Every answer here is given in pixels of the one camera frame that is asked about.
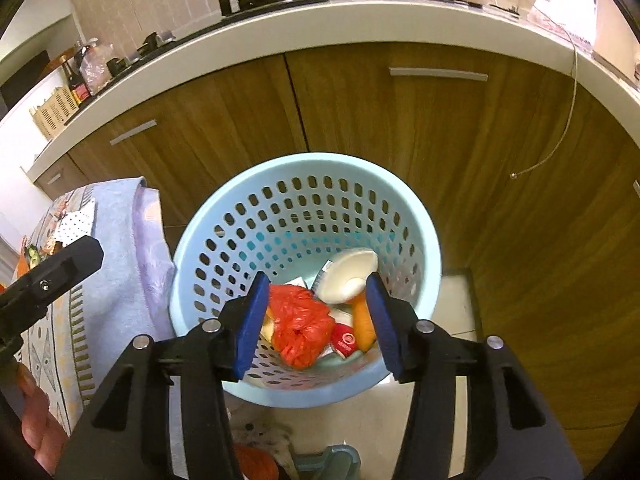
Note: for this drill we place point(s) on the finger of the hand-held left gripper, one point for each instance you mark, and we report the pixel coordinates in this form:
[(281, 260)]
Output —
[(60, 272)]

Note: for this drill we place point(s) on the green leafy vegetable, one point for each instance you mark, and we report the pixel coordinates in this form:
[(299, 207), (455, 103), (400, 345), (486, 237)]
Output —
[(33, 255)]

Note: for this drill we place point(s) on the tall orange paper cup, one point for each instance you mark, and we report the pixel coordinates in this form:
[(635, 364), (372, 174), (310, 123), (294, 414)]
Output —
[(364, 327)]

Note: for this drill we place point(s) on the beige utensil basket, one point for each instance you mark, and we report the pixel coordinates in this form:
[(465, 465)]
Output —
[(55, 110)]

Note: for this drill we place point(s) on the dark sauce bottle red label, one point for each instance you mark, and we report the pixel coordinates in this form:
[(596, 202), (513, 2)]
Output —
[(77, 87)]

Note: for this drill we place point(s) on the black gas stove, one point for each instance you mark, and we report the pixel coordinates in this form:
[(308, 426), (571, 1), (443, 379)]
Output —
[(155, 40)]

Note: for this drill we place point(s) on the light blue plastic basket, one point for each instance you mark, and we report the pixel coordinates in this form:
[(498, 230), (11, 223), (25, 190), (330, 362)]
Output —
[(300, 200)]

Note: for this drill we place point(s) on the orange object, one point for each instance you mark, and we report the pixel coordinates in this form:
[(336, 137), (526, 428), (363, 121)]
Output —
[(255, 464)]

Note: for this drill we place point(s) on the wooden base cabinet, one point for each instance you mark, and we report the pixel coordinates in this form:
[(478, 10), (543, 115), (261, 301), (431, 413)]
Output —
[(500, 160)]

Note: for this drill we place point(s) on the orange peel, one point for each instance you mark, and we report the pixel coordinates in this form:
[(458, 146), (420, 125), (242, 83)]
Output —
[(23, 266)]

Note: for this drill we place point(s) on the white dotted cloth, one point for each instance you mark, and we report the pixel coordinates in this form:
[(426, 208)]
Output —
[(265, 435)]

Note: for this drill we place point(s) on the teal plastic stool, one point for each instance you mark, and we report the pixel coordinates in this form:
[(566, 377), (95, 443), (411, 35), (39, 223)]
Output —
[(330, 462)]

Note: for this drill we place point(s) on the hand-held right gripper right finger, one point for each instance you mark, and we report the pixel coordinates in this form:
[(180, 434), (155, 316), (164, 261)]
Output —
[(382, 325)]

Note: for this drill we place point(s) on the clear plastic bag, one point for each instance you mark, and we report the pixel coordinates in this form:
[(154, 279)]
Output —
[(97, 70)]

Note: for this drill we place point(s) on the red plastic bag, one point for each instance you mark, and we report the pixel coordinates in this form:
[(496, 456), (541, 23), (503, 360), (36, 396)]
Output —
[(300, 325)]

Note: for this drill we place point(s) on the person's left hand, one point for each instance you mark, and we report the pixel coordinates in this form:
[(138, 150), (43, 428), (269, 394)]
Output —
[(37, 415)]

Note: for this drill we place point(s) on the white panda paper cup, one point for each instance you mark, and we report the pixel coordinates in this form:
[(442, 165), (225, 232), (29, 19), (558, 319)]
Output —
[(345, 342)]

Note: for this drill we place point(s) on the white dotted paper bag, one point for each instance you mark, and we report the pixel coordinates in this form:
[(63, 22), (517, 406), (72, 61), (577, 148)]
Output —
[(75, 222)]

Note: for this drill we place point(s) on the white kitchen countertop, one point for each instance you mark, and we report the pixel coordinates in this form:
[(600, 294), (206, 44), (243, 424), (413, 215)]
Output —
[(350, 25)]

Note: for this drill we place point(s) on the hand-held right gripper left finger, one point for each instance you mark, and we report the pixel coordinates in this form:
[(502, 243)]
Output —
[(252, 325)]

